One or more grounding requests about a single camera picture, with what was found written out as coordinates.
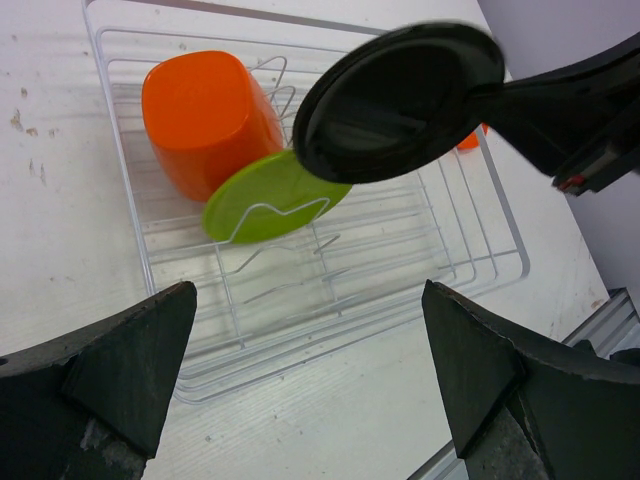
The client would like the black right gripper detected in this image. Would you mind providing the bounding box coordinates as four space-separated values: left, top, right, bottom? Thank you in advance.
472 34 639 196

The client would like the black left finger, left gripper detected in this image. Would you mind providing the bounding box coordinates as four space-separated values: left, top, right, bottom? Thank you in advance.
1 281 197 479

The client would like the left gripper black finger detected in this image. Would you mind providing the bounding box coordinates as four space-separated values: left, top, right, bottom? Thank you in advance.
420 279 640 480

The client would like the orange plastic cup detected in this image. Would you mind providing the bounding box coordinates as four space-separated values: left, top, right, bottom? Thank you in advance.
141 50 284 202

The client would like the black plastic plate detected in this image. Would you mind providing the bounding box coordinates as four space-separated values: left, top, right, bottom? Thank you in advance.
292 22 505 184

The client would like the orange plastic plate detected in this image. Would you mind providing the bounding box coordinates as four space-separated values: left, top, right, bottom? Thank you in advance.
456 123 489 152

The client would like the green plastic plate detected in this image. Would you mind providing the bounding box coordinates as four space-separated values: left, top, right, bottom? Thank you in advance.
202 149 351 244

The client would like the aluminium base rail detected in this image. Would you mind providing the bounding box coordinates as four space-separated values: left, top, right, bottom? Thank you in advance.
404 287 640 480

